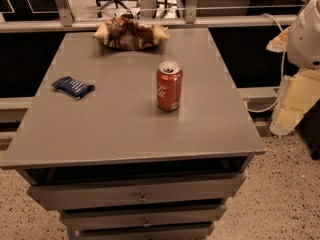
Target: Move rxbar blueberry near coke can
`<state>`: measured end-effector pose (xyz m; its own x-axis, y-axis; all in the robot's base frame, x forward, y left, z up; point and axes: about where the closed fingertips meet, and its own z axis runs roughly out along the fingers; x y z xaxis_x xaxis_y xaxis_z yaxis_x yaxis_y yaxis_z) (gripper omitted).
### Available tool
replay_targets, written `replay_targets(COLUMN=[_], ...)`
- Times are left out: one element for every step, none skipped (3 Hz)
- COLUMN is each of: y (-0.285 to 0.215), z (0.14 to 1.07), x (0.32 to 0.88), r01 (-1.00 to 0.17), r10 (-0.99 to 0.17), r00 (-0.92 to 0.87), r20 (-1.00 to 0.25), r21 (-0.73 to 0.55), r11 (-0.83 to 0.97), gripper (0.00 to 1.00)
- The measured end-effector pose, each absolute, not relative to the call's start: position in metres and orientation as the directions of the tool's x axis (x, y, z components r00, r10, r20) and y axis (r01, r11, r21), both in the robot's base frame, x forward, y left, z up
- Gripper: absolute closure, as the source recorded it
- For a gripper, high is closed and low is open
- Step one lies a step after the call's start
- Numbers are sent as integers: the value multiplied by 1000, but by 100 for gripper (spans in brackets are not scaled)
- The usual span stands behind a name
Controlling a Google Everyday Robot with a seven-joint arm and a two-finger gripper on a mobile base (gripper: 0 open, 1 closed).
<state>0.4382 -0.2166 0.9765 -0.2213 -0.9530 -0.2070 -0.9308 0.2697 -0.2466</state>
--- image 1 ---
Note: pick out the red coke can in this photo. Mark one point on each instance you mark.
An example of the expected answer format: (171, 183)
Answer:
(169, 85)

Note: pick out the metal railing frame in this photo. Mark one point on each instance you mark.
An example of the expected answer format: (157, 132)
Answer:
(22, 16)

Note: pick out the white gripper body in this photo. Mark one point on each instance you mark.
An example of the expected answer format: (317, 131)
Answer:
(305, 42)

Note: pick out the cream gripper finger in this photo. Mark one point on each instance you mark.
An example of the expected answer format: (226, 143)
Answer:
(279, 43)
(297, 95)

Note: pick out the grey drawer cabinet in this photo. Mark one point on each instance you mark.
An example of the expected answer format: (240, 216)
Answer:
(116, 166)

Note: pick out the blue rxbar blueberry wrapper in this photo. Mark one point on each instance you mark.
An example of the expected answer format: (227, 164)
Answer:
(73, 88)

